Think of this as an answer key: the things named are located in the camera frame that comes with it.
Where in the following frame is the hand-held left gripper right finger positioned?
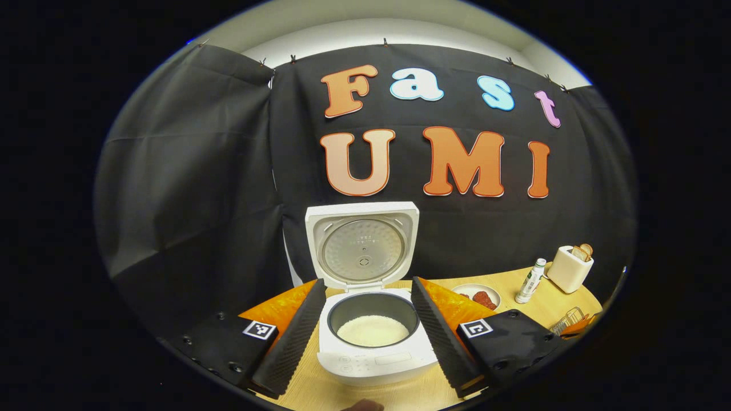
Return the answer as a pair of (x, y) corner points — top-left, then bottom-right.
(411, 276), (572, 399)

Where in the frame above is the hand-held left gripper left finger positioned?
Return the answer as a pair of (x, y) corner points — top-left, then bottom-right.
(157, 278), (328, 400)

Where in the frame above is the white rice cooker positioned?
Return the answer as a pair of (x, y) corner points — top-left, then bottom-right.
(304, 202), (439, 386)

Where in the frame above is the white toaster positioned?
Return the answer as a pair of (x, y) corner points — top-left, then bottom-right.
(547, 245), (595, 294)

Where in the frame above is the white round plate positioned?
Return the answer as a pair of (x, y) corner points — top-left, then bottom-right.
(451, 284), (501, 312)

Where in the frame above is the white drink bottle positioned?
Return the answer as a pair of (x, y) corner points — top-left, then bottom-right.
(515, 258), (547, 304)

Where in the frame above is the white rice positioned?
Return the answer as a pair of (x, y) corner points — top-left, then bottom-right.
(337, 315), (409, 347)

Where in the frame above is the black backdrop cloth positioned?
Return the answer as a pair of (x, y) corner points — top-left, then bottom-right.
(94, 43), (637, 343)

